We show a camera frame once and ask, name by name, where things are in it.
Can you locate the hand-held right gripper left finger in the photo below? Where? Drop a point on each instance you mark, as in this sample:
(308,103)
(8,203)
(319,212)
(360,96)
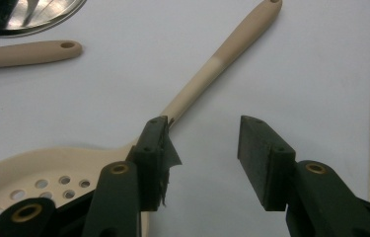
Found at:
(151,154)

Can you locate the beige kitchen utensil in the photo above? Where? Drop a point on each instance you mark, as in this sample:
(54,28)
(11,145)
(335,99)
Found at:
(24,54)

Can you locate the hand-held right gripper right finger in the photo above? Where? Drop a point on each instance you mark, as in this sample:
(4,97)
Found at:
(264,164)

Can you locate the white table sheet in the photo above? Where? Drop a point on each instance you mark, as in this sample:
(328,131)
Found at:
(271,82)

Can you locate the steel utensil stand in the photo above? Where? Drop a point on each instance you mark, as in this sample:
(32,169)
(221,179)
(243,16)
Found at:
(41,16)

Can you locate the beige slotted skimmer spoon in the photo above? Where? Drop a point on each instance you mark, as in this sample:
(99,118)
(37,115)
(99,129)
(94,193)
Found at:
(232,46)

